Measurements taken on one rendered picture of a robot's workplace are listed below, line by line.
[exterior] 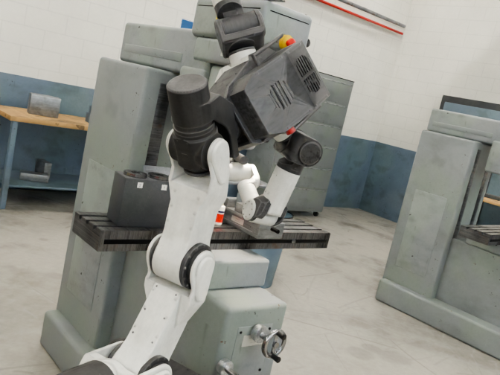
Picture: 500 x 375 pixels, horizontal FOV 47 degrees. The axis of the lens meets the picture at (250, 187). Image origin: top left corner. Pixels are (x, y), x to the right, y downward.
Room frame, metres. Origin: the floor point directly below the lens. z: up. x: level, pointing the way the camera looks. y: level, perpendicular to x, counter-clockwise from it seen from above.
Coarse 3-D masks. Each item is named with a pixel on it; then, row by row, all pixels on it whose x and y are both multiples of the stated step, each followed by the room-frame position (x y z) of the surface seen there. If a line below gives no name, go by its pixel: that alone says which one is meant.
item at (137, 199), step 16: (128, 176) 2.10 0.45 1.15; (144, 176) 2.13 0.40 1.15; (160, 176) 2.18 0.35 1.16; (112, 192) 2.15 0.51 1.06; (128, 192) 2.08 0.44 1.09; (144, 192) 2.12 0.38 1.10; (160, 192) 2.15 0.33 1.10; (112, 208) 2.12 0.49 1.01; (128, 208) 2.09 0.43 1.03; (144, 208) 2.12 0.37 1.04; (160, 208) 2.16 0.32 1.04; (128, 224) 2.09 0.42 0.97; (144, 224) 2.13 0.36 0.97; (160, 224) 2.17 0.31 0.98
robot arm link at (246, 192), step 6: (246, 186) 2.11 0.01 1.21; (252, 186) 2.12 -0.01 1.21; (240, 192) 2.11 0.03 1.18; (246, 192) 2.09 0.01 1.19; (252, 192) 2.09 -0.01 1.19; (246, 198) 2.06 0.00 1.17; (252, 198) 2.05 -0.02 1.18; (270, 216) 1.98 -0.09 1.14; (258, 222) 1.99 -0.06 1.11; (264, 222) 1.99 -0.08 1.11; (270, 222) 1.99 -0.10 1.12
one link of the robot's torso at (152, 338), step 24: (144, 288) 1.68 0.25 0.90; (168, 288) 1.64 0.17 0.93; (192, 288) 1.60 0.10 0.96; (144, 312) 1.62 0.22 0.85; (168, 312) 1.59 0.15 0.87; (192, 312) 1.65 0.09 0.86; (144, 336) 1.58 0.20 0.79; (168, 336) 1.60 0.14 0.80; (120, 360) 1.54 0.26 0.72; (144, 360) 1.53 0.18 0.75; (168, 360) 1.62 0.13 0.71
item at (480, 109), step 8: (448, 96) 9.01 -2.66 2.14; (440, 104) 9.07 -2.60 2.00; (448, 104) 8.96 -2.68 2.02; (456, 104) 8.85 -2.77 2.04; (464, 104) 8.78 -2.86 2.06; (472, 104) 8.68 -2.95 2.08; (480, 104) 8.60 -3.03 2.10; (488, 104) 8.51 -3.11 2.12; (496, 104) 8.41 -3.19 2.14; (464, 112) 8.73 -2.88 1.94; (472, 112) 8.63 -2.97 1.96; (480, 112) 8.55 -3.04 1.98; (488, 112) 8.46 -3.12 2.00; (496, 112) 8.37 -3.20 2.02; (496, 120) 8.34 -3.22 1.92; (488, 184) 8.26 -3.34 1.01
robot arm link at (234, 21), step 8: (224, 0) 1.88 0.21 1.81; (232, 0) 1.89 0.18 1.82; (216, 8) 1.90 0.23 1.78; (224, 8) 1.89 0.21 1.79; (232, 8) 1.90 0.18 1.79; (240, 8) 1.91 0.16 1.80; (224, 16) 1.90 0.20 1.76; (232, 16) 1.88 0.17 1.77; (240, 16) 1.87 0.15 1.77; (248, 16) 1.87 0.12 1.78; (256, 16) 1.87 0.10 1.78; (224, 24) 1.86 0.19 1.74; (232, 24) 1.86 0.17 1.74; (240, 24) 1.86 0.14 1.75; (248, 24) 1.86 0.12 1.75; (256, 24) 1.87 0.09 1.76; (232, 32) 1.85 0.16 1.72
